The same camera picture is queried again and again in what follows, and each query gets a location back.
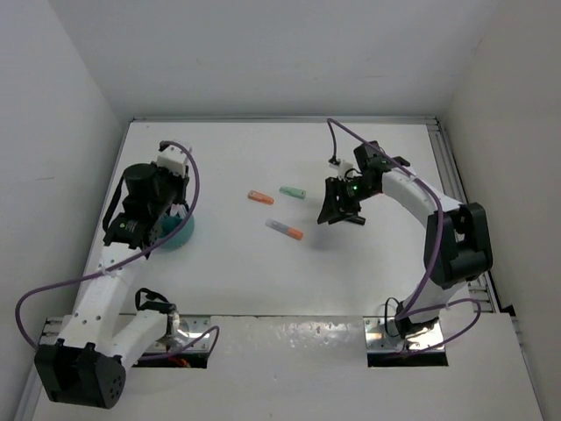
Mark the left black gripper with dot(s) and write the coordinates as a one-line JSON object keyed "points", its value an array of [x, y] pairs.
{"points": [[181, 182]]}

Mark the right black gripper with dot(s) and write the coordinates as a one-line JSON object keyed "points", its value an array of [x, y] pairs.
{"points": [[334, 207]]}

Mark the yellow black highlighter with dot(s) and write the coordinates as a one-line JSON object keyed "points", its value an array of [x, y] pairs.
{"points": [[357, 220]]}

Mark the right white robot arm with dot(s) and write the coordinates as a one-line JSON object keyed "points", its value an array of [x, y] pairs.
{"points": [[457, 247]]}

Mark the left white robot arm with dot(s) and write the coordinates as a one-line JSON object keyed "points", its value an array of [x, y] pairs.
{"points": [[88, 363]]}

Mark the grey orange highlighter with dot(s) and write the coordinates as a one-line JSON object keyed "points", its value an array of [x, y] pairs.
{"points": [[285, 229]]}

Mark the green correction tape case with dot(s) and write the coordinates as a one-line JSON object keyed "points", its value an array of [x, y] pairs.
{"points": [[293, 192]]}

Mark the orange correction tape case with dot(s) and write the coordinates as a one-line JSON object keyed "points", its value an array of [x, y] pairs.
{"points": [[260, 197]]}

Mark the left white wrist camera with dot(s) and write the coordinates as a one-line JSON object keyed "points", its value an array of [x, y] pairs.
{"points": [[173, 158]]}

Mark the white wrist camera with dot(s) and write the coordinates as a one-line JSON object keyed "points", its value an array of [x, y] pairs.
{"points": [[342, 167], [173, 158]]}

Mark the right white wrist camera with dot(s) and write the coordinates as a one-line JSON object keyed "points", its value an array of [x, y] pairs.
{"points": [[342, 167]]}

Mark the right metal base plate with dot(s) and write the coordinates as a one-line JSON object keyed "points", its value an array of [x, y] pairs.
{"points": [[382, 339]]}

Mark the metal base plate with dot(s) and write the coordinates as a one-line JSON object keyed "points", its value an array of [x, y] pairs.
{"points": [[382, 339], [191, 332]]}

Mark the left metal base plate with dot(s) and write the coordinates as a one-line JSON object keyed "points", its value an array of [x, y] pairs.
{"points": [[191, 332]]}

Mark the aluminium frame rail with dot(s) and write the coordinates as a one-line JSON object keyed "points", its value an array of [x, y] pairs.
{"points": [[481, 289]]}

